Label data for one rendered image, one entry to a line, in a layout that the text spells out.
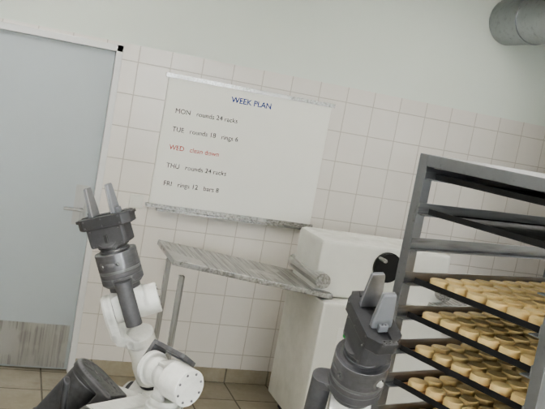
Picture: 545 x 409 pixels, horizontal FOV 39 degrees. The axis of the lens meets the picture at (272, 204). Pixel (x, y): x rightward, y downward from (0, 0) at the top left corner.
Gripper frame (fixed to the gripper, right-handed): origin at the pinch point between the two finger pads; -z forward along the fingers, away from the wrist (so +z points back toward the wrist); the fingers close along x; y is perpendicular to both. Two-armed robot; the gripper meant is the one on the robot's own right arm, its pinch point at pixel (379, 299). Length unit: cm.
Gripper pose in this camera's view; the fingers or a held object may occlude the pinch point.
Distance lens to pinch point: 116.6
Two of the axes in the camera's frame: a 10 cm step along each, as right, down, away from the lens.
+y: 9.6, 0.1, 2.8
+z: -1.6, 8.5, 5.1
